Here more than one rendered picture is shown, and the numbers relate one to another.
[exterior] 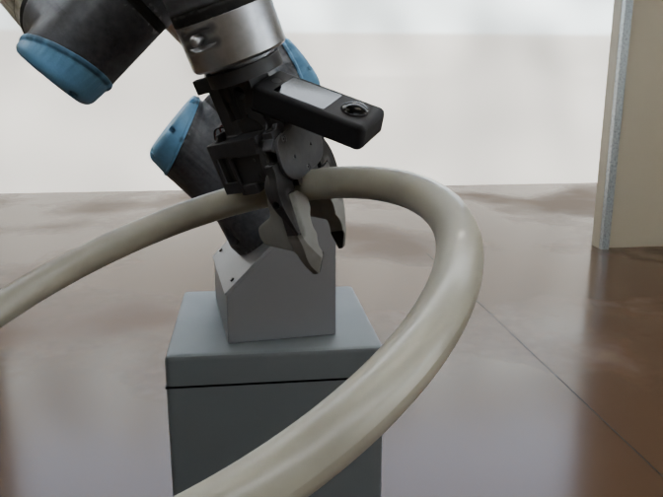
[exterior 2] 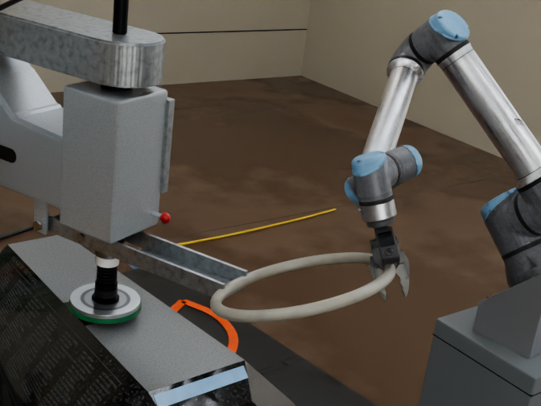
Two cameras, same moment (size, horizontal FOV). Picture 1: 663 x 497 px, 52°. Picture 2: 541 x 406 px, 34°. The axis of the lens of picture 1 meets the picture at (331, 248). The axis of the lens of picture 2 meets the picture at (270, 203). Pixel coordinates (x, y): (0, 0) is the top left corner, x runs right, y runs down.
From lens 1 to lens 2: 195 cm
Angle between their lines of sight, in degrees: 55
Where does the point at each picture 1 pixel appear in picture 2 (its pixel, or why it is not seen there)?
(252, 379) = (468, 354)
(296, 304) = (512, 329)
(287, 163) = (377, 258)
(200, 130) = (501, 209)
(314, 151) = not seen: hidden behind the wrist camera
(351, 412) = (266, 312)
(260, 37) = (373, 217)
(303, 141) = not seen: hidden behind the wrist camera
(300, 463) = (254, 315)
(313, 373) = (497, 370)
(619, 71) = not seen: outside the picture
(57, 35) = (351, 184)
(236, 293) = (483, 305)
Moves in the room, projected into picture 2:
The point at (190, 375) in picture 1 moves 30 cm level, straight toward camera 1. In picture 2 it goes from (443, 333) to (383, 361)
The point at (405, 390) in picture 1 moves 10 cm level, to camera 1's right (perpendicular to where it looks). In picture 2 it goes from (278, 316) to (301, 336)
